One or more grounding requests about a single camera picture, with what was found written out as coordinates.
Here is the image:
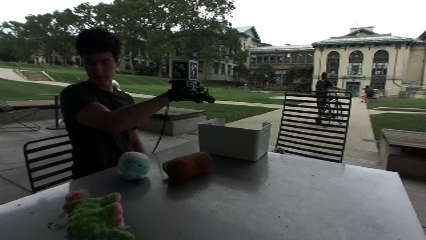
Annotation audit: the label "white marker cube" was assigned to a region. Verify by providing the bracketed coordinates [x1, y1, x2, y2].
[171, 59, 200, 82]

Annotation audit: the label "concrete bench block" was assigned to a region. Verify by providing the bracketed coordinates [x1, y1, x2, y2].
[137, 106, 208, 137]
[378, 128, 426, 181]

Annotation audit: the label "white plastic bin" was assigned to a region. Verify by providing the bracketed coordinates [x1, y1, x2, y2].
[197, 118, 273, 163]

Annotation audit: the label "brick building with glass front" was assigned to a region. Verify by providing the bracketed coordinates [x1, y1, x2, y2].
[246, 43, 316, 90]

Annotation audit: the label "orange soft toy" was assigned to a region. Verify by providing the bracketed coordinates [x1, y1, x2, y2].
[161, 151, 215, 183]

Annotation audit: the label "large green trees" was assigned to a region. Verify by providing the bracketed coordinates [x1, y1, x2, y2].
[0, 0, 250, 76]

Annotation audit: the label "pale blue plush ball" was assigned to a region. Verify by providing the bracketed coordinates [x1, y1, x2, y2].
[117, 151, 153, 181]

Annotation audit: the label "the person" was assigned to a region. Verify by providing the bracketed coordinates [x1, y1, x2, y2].
[59, 27, 172, 181]

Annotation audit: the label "black slatted metal chair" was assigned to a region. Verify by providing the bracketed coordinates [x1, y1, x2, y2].
[23, 134, 75, 194]
[274, 89, 354, 164]

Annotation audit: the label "small round outdoor table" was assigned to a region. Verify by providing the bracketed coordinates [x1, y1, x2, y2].
[37, 92, 67, 131]

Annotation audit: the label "outdoor stone stairs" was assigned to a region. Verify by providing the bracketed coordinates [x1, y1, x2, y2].
[14, 68, 56, 82]

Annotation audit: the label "cream building with arched windows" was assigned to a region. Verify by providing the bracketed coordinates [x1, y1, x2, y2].
[310, 25, 426, 98]

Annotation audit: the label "dark folding chair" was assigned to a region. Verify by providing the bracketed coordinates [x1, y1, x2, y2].
[0, 98, 43, 132]

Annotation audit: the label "green and pink plush toy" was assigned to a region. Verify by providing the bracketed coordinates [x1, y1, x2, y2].
[48, 189, 137, 240]

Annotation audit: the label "black glove cable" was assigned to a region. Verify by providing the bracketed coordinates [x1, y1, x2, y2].
[151, 101, 172, 155]

